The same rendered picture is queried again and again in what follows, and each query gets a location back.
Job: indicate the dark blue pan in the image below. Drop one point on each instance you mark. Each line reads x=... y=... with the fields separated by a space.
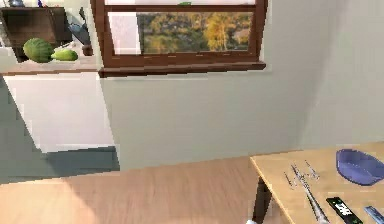
x=80 y=31

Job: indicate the round green melon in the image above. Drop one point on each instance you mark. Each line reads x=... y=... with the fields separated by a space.
x=38 y=50

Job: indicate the blue bowl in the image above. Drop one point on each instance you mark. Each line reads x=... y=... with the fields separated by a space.
x=358 y=166

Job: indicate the black remote control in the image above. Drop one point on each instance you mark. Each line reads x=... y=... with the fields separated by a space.
x=343 y=210

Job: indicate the blue grey flat card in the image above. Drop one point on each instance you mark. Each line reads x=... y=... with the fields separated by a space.
x=375 y=213

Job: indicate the silver spoon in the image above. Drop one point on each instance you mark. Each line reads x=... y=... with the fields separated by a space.
x=312 y=171

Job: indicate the small light green vegetable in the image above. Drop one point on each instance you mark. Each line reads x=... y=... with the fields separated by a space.
x=65 y=55

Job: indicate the light wooden dining table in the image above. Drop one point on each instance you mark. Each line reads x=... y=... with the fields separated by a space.
x=300 y=173

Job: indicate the brown framed window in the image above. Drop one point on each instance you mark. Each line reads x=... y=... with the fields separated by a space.
x=181 y=36

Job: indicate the white kitchen counter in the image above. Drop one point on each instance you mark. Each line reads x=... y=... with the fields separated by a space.
x=56 y=106

